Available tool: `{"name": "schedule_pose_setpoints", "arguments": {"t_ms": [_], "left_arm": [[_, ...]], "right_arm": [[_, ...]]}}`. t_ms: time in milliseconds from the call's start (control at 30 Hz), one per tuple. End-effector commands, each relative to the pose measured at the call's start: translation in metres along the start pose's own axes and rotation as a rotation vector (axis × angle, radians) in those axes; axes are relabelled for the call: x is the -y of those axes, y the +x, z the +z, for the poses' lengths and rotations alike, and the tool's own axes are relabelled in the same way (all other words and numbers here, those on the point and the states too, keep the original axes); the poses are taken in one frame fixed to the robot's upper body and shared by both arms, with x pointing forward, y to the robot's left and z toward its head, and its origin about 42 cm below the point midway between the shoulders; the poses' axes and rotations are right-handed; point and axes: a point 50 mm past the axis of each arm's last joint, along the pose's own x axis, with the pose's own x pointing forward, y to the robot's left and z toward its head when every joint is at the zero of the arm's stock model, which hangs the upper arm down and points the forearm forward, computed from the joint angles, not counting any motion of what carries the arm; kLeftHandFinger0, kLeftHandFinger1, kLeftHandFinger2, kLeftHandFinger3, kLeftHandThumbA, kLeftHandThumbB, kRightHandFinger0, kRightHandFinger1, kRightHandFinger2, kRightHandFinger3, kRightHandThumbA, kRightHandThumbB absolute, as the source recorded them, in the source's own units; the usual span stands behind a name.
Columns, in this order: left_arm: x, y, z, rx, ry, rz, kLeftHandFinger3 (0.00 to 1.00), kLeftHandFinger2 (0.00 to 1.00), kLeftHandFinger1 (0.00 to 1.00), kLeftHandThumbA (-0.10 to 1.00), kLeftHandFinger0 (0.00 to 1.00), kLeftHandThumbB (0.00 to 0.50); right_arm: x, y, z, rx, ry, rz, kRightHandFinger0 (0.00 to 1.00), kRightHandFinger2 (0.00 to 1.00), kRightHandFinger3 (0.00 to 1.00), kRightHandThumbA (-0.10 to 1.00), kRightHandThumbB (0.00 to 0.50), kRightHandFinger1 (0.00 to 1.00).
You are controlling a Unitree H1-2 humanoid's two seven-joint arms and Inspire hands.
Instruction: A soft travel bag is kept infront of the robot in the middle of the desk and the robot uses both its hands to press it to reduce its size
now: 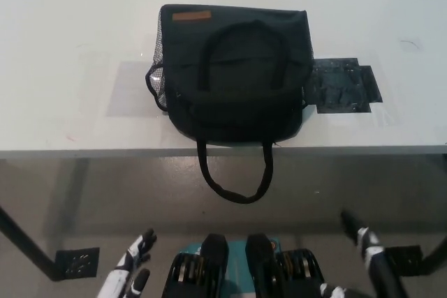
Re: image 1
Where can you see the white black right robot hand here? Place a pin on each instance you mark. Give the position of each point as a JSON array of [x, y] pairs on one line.
[[368, 242]]

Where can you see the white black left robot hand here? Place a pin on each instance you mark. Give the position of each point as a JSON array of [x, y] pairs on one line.
[[122, 273]]

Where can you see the black soft travel bag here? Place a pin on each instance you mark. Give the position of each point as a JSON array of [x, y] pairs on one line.
[[241, 102]]

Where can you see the black taped floor plate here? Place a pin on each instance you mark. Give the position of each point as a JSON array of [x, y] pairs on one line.
[[80, 263], [401, 259]]

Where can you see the black table leg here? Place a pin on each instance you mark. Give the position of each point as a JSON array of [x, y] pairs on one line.
[[24, 242], [434, 252]]

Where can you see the large black tape patch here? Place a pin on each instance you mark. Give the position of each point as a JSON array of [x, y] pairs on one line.
[[335, 85]]

